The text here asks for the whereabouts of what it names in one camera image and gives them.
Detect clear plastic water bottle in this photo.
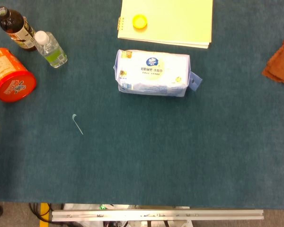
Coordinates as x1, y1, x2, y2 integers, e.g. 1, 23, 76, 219
34, 30, 68, 69

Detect yellow bottle cap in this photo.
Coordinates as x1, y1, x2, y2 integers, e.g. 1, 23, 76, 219
132, 14, 148, 30

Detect white plastic bag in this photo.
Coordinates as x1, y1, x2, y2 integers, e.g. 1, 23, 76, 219
62, 203, 138, 227

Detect white tissue pack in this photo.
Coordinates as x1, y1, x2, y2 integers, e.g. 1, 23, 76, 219
113, 49, 203, 97

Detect pale yellow spiral notebook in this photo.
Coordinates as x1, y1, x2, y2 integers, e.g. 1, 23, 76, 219
117, 0, 214, 49

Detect teal felt table cover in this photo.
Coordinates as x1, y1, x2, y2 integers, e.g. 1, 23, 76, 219
0, 0, 284, 210

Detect black cables under table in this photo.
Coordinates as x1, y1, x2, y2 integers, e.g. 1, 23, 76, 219
29, 202, 53, 223

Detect dark tea bottle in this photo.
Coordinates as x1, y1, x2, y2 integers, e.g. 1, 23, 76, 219
0, 6, 38, 52

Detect aluminium profile rail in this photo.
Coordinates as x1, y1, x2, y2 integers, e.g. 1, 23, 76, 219
51, 209, 265, 222

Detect brown folded cloth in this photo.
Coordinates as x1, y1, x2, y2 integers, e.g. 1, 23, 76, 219
261, 34, 284, 89

